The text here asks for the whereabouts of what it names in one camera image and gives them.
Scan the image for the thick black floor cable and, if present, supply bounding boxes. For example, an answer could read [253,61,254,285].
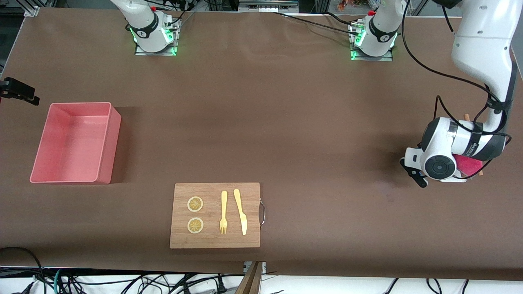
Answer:
[0,247,45,286]

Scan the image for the yellow plastic knife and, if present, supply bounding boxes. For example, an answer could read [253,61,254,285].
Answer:
[233,188,248,236]

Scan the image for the brown wooden stick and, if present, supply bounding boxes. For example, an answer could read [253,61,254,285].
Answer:
[465,114,484,176]

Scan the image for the black plug with cable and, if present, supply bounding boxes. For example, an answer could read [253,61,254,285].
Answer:
[176,274,228,294]

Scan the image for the small metal bracket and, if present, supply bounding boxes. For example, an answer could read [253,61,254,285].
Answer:
[244,261,267,275]

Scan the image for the pink plastic bin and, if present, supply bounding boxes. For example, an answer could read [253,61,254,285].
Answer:
[30,102,122,185]

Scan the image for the yellow plastic fork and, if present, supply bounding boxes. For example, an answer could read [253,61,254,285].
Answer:
[219,190,228,235]

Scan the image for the wooden cutting board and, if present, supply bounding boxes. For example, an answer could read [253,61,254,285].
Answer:
[170,183,261,249]

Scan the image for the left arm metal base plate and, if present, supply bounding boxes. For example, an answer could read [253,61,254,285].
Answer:
[349,24,395,62]

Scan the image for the brown wooden post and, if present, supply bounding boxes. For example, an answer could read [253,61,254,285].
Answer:
[235,261,264,294]

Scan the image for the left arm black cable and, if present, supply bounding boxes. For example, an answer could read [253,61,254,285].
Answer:
[401,0,512,180]

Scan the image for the black table cable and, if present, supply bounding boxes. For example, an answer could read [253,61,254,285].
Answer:
[325,11,354,25]
[272,11,361,36]

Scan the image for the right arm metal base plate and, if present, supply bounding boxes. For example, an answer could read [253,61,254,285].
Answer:
[135,18,181,56]

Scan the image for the red cloth with grey back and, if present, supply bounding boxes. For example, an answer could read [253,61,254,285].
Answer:
[455,154,484,177]

